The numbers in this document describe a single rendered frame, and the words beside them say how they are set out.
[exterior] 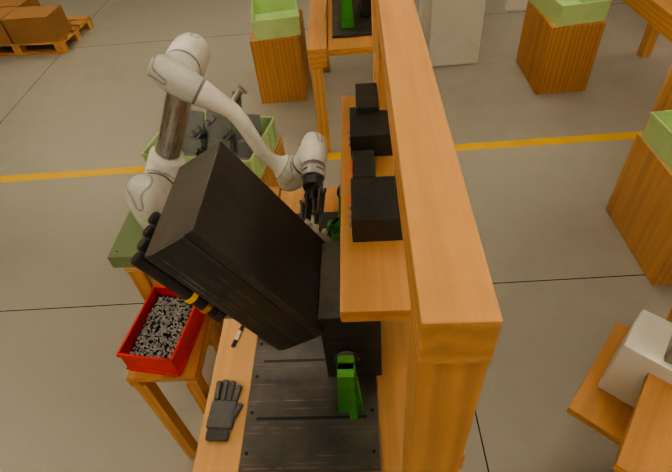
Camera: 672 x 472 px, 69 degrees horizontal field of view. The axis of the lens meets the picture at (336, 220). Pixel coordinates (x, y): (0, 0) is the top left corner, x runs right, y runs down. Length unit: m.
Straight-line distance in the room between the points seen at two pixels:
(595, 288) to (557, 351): 0.53
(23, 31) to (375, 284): 6.46
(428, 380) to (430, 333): 0.12
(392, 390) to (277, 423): 0.38
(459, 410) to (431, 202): 0.30
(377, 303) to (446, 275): 0.48
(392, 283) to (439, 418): 0.40
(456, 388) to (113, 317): 2.82
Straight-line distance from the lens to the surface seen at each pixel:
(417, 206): 0.68
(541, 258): 3.33
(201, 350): 1.98
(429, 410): 0.76
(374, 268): 1.12
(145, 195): 2.11
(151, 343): 1.97
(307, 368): 1.73
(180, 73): 1.77
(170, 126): 2.10
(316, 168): 1.79
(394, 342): 1.78
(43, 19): 6.98
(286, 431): 1.64
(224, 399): 1.72
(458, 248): 0.63
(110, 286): 3.52
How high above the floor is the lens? 2.40
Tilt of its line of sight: 44 degrees down
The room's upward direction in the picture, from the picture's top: 6 degrees counter-clockwise
